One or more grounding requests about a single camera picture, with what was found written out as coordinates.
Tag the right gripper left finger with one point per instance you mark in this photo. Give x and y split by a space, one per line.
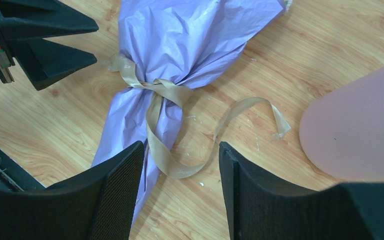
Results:
97 204

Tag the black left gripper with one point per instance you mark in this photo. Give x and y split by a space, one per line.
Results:
44 62

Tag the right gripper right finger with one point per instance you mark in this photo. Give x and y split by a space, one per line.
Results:
262 206

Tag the pink cylindrical vase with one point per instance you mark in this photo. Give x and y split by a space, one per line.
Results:
342 133

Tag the purple flower bouquet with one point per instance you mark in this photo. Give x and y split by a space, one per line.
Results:
167 49

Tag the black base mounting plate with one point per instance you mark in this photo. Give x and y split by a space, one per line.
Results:
13 178

